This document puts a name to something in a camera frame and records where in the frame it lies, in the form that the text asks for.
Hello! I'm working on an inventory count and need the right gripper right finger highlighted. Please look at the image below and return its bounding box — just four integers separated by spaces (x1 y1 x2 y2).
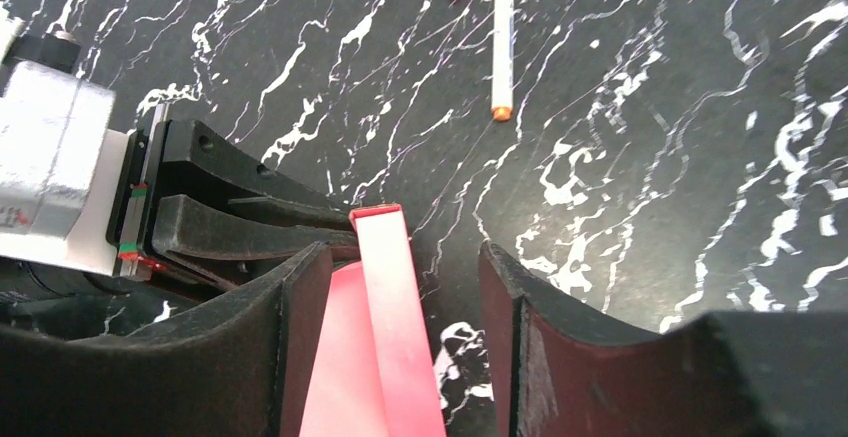
479 242 847 436

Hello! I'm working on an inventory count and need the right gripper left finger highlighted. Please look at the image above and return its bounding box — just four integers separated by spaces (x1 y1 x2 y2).
1 243 333 436

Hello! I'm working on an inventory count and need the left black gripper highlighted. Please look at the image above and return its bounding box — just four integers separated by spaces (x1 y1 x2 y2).
106 103 360 289

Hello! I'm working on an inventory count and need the pink paper box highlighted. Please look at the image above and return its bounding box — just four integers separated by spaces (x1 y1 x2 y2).
300 204 446 436

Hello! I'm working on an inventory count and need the orange capped white marker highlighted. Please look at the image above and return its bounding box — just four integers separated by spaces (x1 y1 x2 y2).
490 0 514 122

